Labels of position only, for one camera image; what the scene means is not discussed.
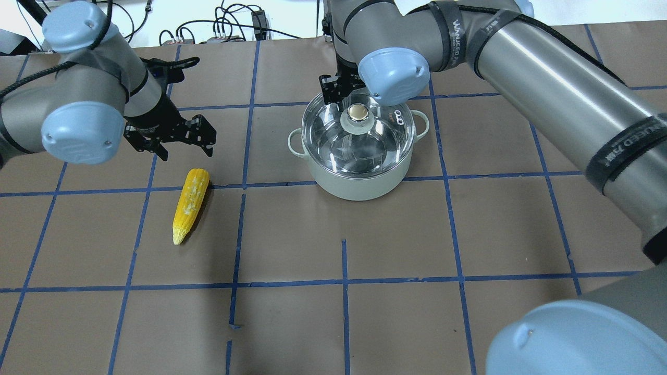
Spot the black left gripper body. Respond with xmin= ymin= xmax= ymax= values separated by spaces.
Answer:
xmin=125 ymin=93 xmax=184 ymax=137

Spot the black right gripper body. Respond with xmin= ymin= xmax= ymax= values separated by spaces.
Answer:
xmin=335 ymin=52 xmax=365 ymax=92

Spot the black power adapter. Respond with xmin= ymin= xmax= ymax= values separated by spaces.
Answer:
xmin=251 ymin=10 xmax=269 ymax=41

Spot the glass pot lid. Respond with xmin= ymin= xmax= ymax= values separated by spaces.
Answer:
xmin=301 ymin=89 xmax=417 ymax=179

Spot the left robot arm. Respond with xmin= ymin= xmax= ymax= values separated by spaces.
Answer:
xmin=1 ymin=1 xmax=217 ymax=166

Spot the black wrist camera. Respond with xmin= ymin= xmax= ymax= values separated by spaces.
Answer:
xmin=141 ymin=56 xmax=201 ymax=90

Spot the yellow corn cob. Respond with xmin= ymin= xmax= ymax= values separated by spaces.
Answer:
xmin=172 ymin=168 xmax=210 ymax=245

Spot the grey-green cooking pot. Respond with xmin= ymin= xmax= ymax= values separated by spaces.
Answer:
xmin=287 ymin=89 xmax=430 ymax=201

